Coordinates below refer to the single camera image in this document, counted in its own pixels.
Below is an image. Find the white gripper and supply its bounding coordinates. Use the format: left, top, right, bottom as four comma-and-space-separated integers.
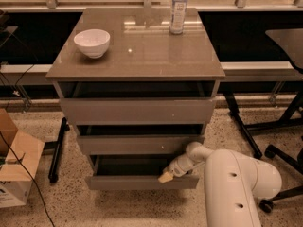
158, 153, 205, 183

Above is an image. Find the black right table leg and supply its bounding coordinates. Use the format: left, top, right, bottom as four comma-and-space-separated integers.
223, 91, 262, 159

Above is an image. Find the grey middle drawer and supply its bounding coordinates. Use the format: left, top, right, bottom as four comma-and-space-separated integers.
77, 135, 205, 155

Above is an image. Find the white ceramic bowl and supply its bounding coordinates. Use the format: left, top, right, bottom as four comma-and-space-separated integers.
74, 29, 111, 59

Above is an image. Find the grey top drawer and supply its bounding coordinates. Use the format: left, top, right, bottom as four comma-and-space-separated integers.
60, 98, 215, 125

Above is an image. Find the grey bottom drawer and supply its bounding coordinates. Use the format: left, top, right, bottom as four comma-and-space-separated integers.
86, 154, 199, 190

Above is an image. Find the grey drawer cabinet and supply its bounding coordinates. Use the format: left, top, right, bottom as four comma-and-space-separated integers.
45, 7, 227, 163

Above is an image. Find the black floor cable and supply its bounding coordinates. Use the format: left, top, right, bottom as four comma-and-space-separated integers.
0, 130, 57, 227

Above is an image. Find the grey drawer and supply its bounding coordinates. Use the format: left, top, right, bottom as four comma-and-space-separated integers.
77, 135, 205, 155
60, 98, 215, 125
86, 154, 199, 190

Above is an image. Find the cardboard box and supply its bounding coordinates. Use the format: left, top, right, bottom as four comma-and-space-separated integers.
0, 109, 45, 208

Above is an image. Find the black left table leg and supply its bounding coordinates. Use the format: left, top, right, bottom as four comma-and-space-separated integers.
48, 117, 70, 183

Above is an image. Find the black table leg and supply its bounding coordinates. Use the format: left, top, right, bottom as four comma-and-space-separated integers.
223, 91, 262, 159
48, 117, 70, 183

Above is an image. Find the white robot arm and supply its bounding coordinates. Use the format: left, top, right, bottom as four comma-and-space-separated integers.
158, 142, 282, 227

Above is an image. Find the clear plastic water bottle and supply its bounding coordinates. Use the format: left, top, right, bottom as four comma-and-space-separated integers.
169, 0, 187, 35

